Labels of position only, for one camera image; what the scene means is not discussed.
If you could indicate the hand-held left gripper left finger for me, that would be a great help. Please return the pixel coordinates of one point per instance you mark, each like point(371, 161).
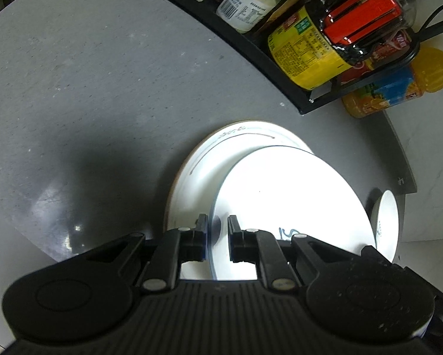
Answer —
point(201, 240)

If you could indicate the large white plate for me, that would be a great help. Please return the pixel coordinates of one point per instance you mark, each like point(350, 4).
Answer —
point(214, 166)

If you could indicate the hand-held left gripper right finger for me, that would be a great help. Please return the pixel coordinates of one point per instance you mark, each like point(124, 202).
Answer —
point(234, 240)

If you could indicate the black metal shelf rack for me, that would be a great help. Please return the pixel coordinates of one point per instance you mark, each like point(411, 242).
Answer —
point(243, 40)

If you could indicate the deep white plate blue script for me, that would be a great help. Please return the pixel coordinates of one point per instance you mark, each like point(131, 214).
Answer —
point(292, 192)

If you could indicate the small white clip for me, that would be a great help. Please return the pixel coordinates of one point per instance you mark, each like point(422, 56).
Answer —
point(400, 181)

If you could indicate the small white plate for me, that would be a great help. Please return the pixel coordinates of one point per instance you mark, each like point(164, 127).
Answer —
point(386, 218)

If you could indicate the orange juice bottle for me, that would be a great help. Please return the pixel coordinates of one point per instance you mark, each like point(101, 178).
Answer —
point(399, 88)

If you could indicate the white pill bottle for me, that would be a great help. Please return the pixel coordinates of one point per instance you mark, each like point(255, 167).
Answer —
point(247, 5)

